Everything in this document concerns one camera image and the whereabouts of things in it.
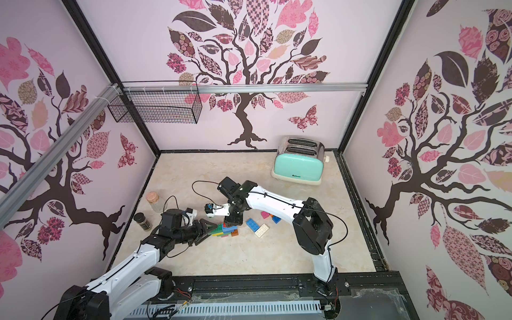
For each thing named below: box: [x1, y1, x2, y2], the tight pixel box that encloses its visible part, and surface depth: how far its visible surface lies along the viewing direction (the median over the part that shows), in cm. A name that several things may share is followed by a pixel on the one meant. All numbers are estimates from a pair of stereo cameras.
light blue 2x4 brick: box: [245, 217, 260, 233], surface depth 90 cm
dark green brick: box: [211, 223, 224, 235], surface depth 83 cm
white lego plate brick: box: [254, 223, 270, 238], surface depth 89 cm
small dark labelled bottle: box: [133, 212, 152, 232], surface depth 85 cm
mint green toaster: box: [271, 136, 330, 186], surface depth 100 cm
